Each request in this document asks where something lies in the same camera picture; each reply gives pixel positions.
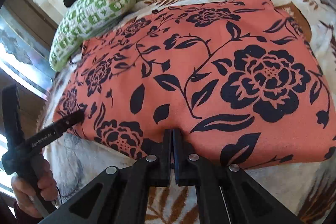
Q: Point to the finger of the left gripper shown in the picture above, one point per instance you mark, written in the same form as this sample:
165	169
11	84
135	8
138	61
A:
67	122

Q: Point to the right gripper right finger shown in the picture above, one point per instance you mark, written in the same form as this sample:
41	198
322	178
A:
225	194

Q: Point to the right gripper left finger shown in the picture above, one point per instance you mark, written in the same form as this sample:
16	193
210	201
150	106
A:
119	195

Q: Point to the orange black floral garment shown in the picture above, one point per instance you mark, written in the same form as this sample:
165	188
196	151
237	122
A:
237	77

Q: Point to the leaf pattern fleece blanket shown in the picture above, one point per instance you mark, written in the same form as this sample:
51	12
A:
305	188

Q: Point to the brown wooden glass door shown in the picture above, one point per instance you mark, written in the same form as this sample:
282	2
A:
26	38

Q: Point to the green white checkered pillow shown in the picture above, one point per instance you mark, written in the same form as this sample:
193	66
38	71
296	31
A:
83	20

